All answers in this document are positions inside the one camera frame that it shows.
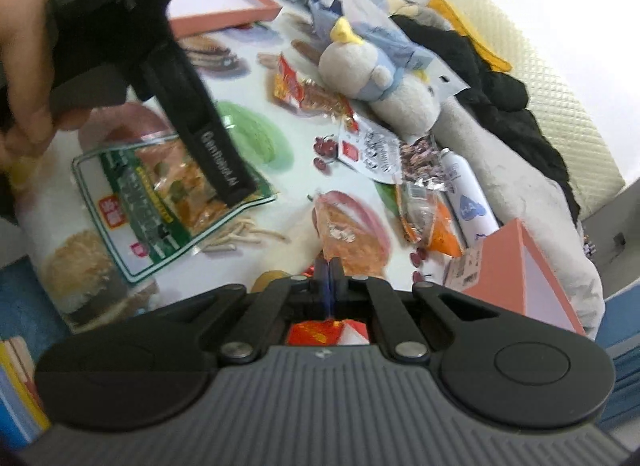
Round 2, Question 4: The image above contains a cream quilted headboard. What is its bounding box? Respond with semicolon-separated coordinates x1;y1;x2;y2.
442;0;626;219

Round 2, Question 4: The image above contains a pink box lid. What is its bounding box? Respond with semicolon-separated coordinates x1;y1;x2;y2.
167;0;283;39

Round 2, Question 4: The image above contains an orange snack packet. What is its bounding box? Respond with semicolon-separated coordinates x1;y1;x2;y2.
397;181;466;257

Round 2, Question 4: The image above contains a black jacket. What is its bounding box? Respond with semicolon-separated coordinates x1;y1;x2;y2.
390;16;583;224

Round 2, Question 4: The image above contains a translucent orange red packet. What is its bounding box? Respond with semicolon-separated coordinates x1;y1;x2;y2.
287;193;388;347

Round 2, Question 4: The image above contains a red orange sticks packet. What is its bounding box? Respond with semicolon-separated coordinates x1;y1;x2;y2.
272;53;361;133

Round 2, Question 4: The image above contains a plush duck toy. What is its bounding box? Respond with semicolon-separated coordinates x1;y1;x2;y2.
317;18;443;134

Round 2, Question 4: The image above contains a light blue cartoon blanket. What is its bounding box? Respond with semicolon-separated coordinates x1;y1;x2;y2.
367;0;448;31

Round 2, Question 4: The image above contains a blue star print bedsheet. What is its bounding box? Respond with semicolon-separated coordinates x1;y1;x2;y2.
0;266;640;432

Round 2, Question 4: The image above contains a green snack packet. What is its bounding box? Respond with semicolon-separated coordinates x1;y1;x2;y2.
71;133;278;284

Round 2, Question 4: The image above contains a person's left hand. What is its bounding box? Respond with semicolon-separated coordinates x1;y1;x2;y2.
0;0;93;167

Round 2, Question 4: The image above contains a white printed snack packet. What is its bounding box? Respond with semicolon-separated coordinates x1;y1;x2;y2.
337;116;403;185

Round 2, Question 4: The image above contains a purple brown snack packet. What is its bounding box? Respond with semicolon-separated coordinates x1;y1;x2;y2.
397;136;451;191

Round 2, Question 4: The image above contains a white bottle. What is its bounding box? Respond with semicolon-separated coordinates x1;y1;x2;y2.
440;148;501;247

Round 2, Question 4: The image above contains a yellow pillow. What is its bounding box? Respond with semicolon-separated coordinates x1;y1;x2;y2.
427;0;513;71

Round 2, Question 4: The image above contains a grey duvet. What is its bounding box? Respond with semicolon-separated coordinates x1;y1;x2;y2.
270;0;606;341

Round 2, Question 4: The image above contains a food print mat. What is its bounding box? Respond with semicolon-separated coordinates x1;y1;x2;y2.
20;10;481;331

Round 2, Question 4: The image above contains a pink cardboard box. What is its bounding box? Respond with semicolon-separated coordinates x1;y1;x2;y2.
442;220;586;337

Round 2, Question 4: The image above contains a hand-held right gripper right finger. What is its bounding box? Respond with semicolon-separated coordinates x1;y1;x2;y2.
329;258;503;363

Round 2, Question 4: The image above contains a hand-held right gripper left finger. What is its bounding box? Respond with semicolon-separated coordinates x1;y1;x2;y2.
150;258;331;362

